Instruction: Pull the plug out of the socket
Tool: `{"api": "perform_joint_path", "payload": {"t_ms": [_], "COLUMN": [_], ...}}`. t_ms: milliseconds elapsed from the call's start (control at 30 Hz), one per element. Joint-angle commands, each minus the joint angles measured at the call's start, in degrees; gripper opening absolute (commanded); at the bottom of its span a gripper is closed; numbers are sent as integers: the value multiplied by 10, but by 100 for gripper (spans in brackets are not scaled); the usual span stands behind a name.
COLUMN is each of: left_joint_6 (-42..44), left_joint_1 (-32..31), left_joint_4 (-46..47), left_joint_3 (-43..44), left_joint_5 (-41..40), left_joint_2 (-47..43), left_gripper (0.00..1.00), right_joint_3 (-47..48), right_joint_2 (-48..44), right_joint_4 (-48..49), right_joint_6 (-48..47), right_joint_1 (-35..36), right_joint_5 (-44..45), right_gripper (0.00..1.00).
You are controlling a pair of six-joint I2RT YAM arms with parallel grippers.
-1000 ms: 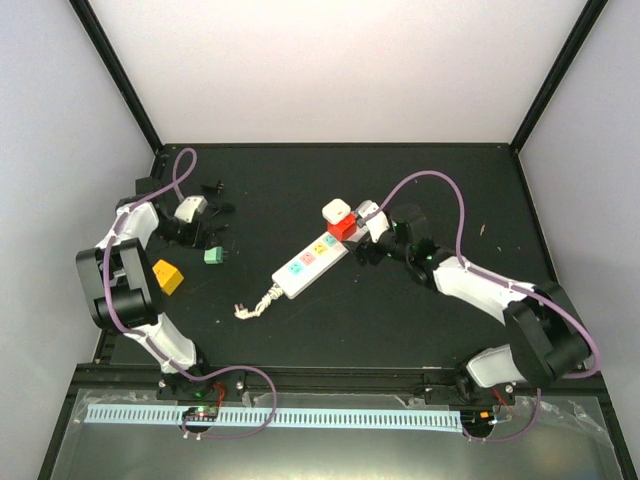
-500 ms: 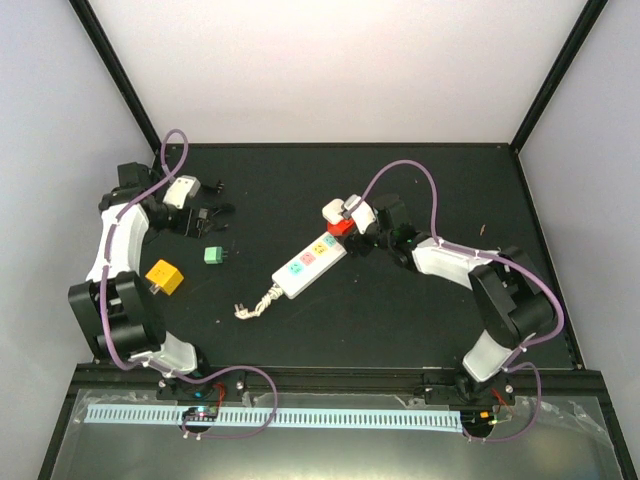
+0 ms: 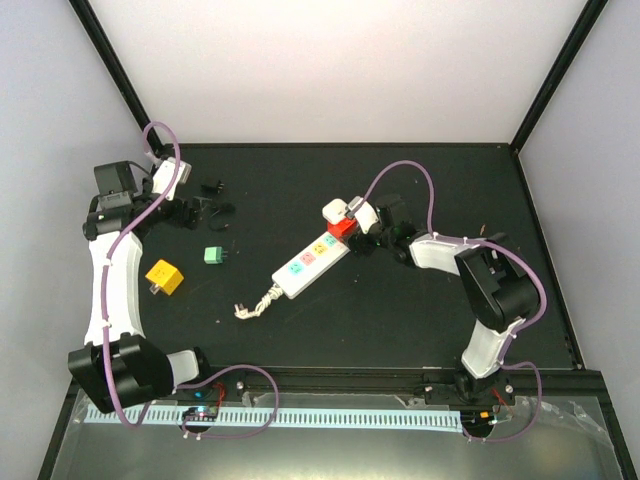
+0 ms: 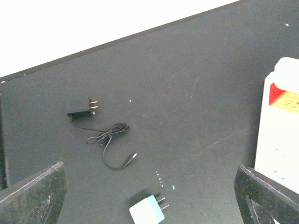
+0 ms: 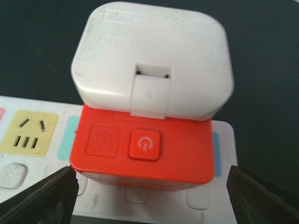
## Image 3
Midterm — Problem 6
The red cube socket adapter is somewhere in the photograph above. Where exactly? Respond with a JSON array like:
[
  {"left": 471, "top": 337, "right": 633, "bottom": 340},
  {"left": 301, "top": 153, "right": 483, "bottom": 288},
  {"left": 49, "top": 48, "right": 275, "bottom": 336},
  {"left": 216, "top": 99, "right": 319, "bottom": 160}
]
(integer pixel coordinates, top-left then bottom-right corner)
[{"left": 327, "top": 217, "right": 358, "bottom": 243}]

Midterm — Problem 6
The green plug adapter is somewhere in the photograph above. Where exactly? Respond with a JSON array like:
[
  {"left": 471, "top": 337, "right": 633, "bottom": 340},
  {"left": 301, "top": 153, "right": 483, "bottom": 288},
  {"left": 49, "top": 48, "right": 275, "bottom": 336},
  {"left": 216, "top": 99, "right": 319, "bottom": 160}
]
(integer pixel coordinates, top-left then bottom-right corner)
[{"left": 203, "top": 246, "right": 228, "bottom": 265}]

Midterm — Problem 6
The white charger block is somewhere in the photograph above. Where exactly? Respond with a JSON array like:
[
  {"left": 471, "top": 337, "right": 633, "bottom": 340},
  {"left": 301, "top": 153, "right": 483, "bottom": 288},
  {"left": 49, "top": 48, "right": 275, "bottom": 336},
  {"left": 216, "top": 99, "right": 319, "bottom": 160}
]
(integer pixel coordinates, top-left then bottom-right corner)
[{"left": 322, "top": 198, "right": 347, "bottom": 225}]

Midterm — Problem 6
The yellow cube socket adapter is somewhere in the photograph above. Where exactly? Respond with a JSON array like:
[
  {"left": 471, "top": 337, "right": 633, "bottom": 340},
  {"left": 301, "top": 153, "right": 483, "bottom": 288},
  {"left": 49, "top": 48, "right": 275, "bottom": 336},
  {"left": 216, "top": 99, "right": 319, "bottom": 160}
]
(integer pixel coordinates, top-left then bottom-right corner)
[{"left": 145, "top": 259, "right": 184, "bottom": 296}]

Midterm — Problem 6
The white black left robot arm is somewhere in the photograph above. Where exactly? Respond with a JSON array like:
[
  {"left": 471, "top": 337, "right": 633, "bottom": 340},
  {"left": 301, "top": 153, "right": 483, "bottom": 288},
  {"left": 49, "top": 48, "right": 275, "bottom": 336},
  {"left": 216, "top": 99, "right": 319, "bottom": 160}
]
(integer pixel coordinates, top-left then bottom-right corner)
[{"left": 67, "top": 157, "right": 215, "bottom": 414}]

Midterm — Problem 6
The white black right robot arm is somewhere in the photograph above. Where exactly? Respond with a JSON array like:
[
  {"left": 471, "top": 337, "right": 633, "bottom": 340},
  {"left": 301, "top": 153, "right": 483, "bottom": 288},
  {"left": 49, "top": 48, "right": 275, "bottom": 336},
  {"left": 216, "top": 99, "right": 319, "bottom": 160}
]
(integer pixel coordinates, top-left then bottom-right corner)
[{"left": 340, "top": 195, "right": 543, "bottom": 403}]

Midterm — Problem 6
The white power strip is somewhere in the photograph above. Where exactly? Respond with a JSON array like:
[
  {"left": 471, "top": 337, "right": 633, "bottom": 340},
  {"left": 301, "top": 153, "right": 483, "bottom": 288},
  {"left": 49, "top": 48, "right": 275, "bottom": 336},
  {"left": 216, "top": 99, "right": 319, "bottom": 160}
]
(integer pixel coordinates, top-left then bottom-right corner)
[{"left": 271, "top": 232, "right": 350, "bottom": 299}]

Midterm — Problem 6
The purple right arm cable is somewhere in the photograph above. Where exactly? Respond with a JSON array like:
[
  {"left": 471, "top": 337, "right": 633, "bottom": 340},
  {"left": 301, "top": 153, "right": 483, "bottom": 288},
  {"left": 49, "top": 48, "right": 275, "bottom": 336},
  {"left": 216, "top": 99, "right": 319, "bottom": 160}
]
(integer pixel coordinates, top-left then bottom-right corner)
[{"left": 354, "top": 160, "right": 549, "bottom": 444}]

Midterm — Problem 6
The white power strip cord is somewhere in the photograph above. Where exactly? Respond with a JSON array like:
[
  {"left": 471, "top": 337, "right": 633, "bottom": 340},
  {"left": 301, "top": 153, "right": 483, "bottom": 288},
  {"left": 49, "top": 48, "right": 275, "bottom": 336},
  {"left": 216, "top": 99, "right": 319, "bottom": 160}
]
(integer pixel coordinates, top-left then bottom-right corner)
[{"left": 232, "top": 283, "right": 284, "bottom": 321}]

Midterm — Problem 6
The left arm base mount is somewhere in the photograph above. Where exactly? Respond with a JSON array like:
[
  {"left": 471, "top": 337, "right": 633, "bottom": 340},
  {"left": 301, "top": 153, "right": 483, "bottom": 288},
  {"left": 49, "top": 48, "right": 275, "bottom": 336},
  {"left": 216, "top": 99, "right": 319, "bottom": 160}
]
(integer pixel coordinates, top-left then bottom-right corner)
[{"left": 167, "top": 370, "right": 247, "bottom": 403}]

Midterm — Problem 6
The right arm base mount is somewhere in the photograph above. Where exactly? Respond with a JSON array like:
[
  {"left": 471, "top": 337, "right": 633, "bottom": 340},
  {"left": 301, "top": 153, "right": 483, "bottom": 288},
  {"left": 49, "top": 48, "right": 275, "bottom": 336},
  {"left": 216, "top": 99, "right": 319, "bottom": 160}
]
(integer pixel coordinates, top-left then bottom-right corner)
[{"left": 418, "top": 369, "right": 510, "bottom": 406}]

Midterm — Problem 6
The black front frame rail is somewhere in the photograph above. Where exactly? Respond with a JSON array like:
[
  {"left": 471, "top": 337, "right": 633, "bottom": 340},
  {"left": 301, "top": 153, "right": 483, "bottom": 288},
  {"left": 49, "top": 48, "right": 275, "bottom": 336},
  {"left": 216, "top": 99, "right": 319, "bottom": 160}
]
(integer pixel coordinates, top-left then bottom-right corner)
[{"left": 72, "top": 363, "right": 609, "bottom": 401}]

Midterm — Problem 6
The white slotted cable duct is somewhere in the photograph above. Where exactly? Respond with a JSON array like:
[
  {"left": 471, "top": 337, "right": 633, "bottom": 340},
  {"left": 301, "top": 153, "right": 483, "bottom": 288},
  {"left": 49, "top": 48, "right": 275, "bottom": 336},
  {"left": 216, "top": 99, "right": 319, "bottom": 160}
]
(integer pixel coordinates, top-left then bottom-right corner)
[{"left": 85, "top": 403, "right": 464, "bottom": 435}]

